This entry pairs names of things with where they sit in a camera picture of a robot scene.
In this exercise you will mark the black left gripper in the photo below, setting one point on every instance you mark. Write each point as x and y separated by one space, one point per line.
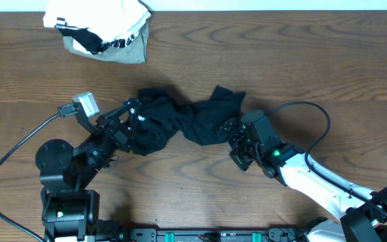
113 129

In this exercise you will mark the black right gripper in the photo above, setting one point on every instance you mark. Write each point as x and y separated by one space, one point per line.
226 128

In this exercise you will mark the black t-shirt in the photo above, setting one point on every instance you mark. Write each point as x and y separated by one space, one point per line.
161 117

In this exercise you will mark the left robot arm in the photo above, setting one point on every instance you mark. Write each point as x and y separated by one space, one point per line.
70 209

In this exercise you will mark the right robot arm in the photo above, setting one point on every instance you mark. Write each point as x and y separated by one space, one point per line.
361 212

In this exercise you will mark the grey-beige folded garment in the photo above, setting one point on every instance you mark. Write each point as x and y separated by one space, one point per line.
134 53

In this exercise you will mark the black and white garment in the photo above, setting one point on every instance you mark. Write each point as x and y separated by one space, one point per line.
91 43

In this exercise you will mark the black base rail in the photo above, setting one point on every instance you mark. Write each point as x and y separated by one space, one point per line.
268 235

